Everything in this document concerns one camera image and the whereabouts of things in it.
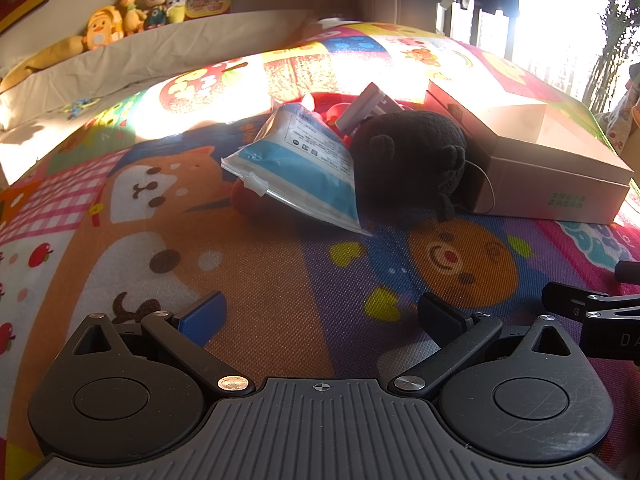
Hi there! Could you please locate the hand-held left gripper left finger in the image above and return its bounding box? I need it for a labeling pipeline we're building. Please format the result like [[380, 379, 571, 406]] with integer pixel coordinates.
[[70, 290, 256, 401]]

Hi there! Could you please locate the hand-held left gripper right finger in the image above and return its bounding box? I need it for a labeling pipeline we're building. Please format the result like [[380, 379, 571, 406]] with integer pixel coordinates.
[[387, 292, 581, 402]]

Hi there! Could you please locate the beige cardboard box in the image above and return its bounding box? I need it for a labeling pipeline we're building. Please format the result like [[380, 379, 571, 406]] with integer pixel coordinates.
[[424, 79, 635, 226]]

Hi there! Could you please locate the dark grey plush toy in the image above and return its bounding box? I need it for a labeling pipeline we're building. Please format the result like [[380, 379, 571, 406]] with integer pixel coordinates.
[[350, 109, 469, 224]]

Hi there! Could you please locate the blue and white pouch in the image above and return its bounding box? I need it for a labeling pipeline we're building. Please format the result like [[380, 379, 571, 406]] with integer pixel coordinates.
[[221, 102, 374, 237]]

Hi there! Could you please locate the colourful cartoon play mat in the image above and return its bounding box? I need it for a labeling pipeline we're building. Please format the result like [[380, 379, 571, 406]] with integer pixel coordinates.
[[0, 20, 640, 480]]

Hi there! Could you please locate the chair with patterned cloth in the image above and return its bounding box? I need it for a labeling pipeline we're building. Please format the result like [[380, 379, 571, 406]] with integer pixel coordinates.
[[604, 64, 640, 157]]

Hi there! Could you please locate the green leafy plant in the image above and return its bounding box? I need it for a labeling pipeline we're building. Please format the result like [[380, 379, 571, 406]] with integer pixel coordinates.
[[582, 0, 640, 112]]

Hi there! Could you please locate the beige sofa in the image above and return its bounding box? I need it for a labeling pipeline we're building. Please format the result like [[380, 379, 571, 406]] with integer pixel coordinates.
[[0, 9, 323, 183]]

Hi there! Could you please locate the long yellow plush pillow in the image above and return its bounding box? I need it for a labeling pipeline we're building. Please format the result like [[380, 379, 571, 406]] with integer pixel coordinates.
[[0, 35, 90, 94]]

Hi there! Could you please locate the yellow duck plush backpack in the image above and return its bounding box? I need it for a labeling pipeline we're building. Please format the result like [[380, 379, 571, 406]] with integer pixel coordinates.
[[82, 6, 125, 51]]

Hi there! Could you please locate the small yellow duck plush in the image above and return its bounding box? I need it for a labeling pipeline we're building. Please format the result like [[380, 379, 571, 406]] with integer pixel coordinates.
[[117, 0, 149, 36]]

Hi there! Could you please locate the cartoon boy doll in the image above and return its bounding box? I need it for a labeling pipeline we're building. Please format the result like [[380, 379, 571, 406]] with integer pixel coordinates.
[[142, 0, 171, 31]]

